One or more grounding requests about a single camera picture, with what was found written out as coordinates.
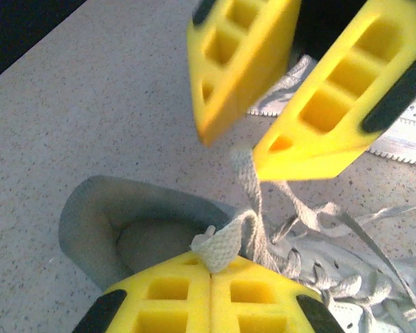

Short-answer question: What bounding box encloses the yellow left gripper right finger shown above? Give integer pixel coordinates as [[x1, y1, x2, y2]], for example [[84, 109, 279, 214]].
[[211, 256, 345, 333]]

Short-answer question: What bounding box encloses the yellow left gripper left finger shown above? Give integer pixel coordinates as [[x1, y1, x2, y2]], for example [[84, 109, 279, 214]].
[[71, 249, 213, 333]]

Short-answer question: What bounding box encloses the white shoelace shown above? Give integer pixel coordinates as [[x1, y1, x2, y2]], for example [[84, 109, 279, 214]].
[[189, 144, 416, 333]]

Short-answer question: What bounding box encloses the white sneaker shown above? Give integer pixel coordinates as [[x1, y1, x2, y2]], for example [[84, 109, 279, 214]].
[[58, 175, 416, 333], [245, 53, 416, 167]]

